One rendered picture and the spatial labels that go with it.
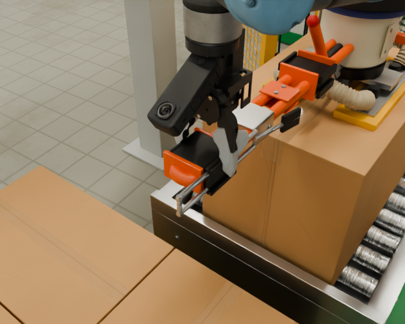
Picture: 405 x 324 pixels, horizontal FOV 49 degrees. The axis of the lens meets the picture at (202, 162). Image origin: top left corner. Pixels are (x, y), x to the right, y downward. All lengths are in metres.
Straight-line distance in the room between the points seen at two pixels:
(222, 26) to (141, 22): 1.50
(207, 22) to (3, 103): 2.64
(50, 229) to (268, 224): 0.63
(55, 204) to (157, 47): 0.93
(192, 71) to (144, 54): 1.53
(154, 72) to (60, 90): 1.15
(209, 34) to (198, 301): 0.76
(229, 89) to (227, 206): 0.63
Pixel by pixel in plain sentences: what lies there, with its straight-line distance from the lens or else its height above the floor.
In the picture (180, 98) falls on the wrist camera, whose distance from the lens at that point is 0.56.
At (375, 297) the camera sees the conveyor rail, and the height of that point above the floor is 0.60.
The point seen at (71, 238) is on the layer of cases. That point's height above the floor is 0.54.
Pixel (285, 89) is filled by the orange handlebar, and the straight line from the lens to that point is 0.86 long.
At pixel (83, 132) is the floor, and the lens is 2.68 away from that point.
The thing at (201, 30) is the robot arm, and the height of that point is 1.30.
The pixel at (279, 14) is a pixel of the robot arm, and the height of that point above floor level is 1.36.
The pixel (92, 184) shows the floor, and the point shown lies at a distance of 2.31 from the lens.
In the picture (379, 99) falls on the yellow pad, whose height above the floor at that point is 0.97.
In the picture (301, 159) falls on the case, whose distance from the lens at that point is 0.96.
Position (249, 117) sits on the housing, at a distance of 0.76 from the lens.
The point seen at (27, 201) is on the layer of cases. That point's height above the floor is 0.54.
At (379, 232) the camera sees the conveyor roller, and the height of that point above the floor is 0.55.
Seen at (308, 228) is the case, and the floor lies 0.74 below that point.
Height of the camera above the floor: 1.52
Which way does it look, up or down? 40 degrees down
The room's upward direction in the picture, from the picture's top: straight up
